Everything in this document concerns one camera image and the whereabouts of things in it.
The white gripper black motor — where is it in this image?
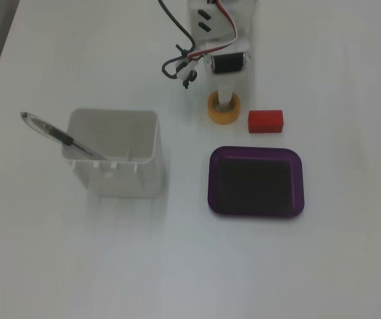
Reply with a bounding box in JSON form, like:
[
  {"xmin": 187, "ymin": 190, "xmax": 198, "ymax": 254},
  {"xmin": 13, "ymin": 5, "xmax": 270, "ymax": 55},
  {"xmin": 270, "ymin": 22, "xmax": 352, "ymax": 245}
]
[{"xmin": 202, "ymin": 39, "xmax": 255, "ymax": 108}]

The yellow tape roll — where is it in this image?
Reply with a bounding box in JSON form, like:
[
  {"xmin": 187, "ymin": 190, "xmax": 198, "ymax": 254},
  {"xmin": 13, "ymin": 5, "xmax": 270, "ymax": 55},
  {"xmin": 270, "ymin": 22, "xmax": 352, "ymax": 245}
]
[{"xmin": 207, "ymin": 91, "xmax": 242, "ymax": 126}]

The red rectangular block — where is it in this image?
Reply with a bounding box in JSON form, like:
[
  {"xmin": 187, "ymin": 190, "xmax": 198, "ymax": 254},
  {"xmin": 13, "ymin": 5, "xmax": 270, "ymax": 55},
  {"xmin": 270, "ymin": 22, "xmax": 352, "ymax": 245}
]
[{"xmin": 247, "ymin": 109, "xmax": 285, "ymax": 134}]

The purple rectangular tray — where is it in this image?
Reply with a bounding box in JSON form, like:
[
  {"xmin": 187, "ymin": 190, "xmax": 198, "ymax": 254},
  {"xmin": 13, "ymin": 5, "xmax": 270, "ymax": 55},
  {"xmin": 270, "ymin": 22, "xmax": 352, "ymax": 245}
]
[{"xmin": 206, "ymin": 146, "xmax": 306, "ymax": 219}]

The white plastic container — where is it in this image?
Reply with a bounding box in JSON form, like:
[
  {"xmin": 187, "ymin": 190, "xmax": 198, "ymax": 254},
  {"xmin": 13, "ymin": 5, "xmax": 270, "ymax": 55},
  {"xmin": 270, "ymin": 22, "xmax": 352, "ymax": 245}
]
[{"xmin": 60, "ymin": 108, "xmax": 165, "ymax": 199}]

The clear black ballpoint pen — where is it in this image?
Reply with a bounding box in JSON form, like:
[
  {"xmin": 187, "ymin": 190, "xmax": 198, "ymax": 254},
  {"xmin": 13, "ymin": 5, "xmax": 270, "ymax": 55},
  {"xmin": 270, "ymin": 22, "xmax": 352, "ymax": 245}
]
[{"xmin": 19, "ymin": 110, "xmax": 108, "ymax": 161}]

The white cable connector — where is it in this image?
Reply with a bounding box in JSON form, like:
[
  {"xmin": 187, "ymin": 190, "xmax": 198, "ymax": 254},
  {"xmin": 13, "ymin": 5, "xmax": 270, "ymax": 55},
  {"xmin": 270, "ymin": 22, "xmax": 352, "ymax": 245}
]
[{"xmin": 176, "ymin": 60, "xmax": 198, "ymax": 80}]

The red and white wire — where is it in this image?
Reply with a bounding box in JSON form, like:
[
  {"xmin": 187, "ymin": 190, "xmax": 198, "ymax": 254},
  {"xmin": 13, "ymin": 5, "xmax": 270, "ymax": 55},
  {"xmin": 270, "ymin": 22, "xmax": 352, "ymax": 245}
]
[{"xmin": 186, "ymin": 0, "xmax": 238, "ymax": 61}]

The black cable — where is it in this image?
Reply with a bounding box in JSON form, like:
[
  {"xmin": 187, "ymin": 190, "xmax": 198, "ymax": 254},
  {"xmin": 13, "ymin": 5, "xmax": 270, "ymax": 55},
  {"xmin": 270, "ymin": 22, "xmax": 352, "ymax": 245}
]
[{"xmin": 158, "ymin": 0, "xmax": 198, "ymax": 90}]

